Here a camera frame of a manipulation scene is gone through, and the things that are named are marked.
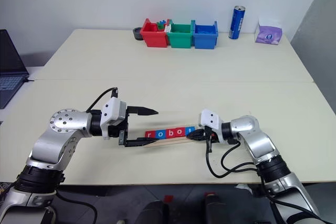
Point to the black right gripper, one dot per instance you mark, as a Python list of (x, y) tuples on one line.
[(210, 134)]

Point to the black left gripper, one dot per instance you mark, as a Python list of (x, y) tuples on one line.
[(115, 130)]

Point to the blue letter t block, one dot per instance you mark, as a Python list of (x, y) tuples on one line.
[(189, 130)]

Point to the red letter r block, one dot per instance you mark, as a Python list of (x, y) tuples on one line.
[(149, 134)]

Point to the red letter o block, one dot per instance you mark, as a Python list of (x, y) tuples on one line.
[(179, 131)]

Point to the blue letter o block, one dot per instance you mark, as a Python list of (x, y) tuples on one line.
[(159, 134)]

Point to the long wooden tray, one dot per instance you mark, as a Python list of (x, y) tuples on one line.
[(173, 141)]

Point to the red letter b block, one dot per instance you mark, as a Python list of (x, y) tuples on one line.
[(170, 132)]

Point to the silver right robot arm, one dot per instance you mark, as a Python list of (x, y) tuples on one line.
[(249, 129)]

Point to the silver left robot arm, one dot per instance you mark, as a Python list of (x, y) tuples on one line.
[(52, 142)]

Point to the white paper scrap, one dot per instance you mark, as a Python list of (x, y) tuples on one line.
[(242, 186)]

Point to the dark rounded shape red tab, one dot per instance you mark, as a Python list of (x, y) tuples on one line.
[(218, 211), (153, 213)]

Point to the red plastic bin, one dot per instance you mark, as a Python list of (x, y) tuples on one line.
[(155, 40)]

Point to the black round holder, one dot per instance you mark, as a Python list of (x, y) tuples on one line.
[(137, 35)]

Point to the green plastic bin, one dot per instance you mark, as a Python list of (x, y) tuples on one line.
[(179, 41)]

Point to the blue plastic bin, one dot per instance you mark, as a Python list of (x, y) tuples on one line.
[(204, 41)]

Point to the white plastic piece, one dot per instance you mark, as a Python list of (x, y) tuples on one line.
[(168, 28)]

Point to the green toy brick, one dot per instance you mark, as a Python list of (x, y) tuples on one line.
[(160, 26)]

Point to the blue toy brick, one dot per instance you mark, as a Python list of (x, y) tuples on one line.
[(163, 21)]

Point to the tall blue drink can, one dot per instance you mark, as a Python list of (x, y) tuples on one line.
[(237, 24)]

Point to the purple tissue box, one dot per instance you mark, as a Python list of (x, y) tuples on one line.
[(267, 36)]

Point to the dark laptop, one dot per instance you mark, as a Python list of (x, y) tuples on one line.
[(10, 56)]

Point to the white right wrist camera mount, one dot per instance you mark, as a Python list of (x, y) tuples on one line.
[(210, 119)]

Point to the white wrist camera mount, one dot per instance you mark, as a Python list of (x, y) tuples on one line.
[(210, 119), (113, 110)]

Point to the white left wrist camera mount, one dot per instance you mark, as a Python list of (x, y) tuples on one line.
[(113, 110)]

